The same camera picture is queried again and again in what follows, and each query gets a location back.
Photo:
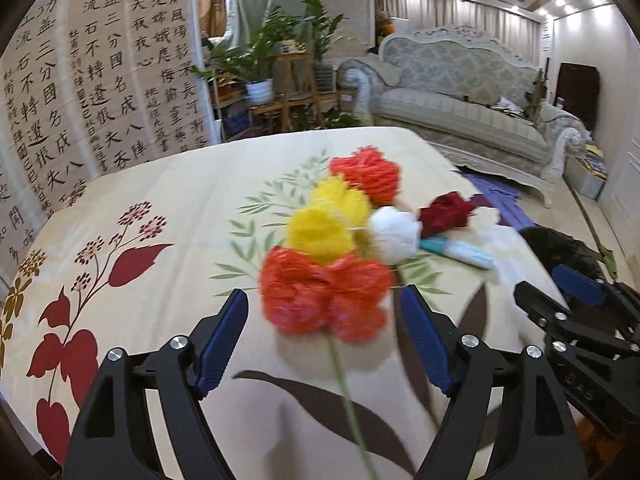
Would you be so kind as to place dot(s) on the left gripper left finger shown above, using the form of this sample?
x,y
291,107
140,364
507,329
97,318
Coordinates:
x,y
113,438

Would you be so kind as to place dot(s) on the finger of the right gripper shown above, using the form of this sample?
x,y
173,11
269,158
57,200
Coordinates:
x,y
557,322
617,302

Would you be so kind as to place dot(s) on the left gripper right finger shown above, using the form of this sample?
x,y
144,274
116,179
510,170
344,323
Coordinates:
x,y
535,436

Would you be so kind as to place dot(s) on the light blue box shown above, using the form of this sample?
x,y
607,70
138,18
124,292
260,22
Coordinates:
x,y
459,251

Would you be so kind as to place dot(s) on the dark red mesh bag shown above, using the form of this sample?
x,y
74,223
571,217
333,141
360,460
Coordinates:
x,y
445,212

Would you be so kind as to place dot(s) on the red-orange plastic bag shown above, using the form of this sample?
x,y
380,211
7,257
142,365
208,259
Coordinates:
x,y
344,299

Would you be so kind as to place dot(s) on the yellow foam net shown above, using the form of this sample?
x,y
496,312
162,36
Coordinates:
x,y
325,229

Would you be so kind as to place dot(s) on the black trash bag bin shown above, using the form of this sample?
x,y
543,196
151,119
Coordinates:
x,y
553,248

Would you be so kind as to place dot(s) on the purple cloth on floor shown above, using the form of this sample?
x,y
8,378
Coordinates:
x,y
501,196

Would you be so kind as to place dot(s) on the grey storage box with magazines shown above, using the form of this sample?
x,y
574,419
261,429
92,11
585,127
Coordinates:
x,y
586,172

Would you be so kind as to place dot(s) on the white crumpled plastic bag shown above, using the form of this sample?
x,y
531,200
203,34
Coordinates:
x,y
394,235

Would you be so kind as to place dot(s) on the floral cream tablecloth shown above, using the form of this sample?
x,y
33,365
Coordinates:
x,y
149,251

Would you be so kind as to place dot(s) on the ornate grey sofa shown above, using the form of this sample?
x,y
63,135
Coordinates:
x,y
479,104

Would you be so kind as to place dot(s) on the red-orange foam net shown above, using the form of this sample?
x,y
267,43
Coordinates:
x,y
371,172

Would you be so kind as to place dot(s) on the wooden plant stand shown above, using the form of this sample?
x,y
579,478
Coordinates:
x,y
297,100

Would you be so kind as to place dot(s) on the tall green plant grey pot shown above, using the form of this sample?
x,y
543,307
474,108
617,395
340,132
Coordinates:
x,y
321,27

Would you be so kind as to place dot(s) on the calligraphy folding screen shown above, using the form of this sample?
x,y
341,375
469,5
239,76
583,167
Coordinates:
x,y
90,87

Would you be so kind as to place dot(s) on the white potted plant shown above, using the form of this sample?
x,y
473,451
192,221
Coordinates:
x,y
251,63

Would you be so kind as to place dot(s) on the dark cabinet by wall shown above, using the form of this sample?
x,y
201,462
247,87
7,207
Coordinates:
x,y
577,92

